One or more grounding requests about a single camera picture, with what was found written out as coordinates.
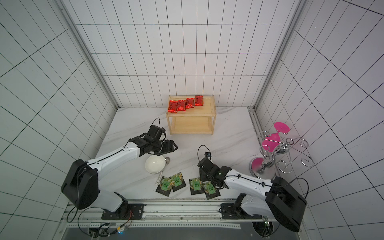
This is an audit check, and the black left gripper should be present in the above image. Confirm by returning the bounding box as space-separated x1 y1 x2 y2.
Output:
151 139 178 157

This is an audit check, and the green tea bag three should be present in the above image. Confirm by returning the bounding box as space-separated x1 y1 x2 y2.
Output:
189 178 205 196

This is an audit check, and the green tea bag two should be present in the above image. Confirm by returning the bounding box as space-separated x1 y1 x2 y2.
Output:
170 172 187 192

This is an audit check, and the red tea bag one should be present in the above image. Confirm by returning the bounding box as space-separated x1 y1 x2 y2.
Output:
168 100 178 113

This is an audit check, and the green tea bag one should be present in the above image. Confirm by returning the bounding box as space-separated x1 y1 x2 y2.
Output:
156 177 174 197

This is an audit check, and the red tea bag two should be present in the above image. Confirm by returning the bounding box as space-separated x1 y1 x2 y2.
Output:
177 100 187 112

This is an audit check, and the red tea bag three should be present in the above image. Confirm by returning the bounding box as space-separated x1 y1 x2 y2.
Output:
186 98 195 109

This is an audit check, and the red tea bag four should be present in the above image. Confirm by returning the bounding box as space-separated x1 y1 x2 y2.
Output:
195 96 204 107

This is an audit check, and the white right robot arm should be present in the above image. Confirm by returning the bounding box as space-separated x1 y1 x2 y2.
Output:
198 157 307 233

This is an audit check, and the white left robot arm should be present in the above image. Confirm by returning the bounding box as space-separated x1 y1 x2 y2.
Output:
61 125 178 212

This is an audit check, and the green tea bag four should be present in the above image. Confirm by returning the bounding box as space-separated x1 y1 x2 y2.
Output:
203 182 221 200

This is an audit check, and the wooden two-tier shelf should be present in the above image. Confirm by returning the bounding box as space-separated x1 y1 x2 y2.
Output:
166 95 217 135

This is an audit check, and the metal spoon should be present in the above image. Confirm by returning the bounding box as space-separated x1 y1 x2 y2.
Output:
155 157 170 186

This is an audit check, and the white bowl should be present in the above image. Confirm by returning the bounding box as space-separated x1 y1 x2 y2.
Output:
145 156 167 174

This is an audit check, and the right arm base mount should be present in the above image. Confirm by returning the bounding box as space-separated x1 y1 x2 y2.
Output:
219 194 262 220

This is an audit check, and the chrome wire cup rack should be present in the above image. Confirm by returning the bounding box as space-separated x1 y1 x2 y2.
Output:
250 131 315 180

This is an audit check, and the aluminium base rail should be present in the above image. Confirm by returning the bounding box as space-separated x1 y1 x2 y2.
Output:
59 200 277 235

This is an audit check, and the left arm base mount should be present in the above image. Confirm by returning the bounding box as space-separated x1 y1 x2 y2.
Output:
102 192 145 220

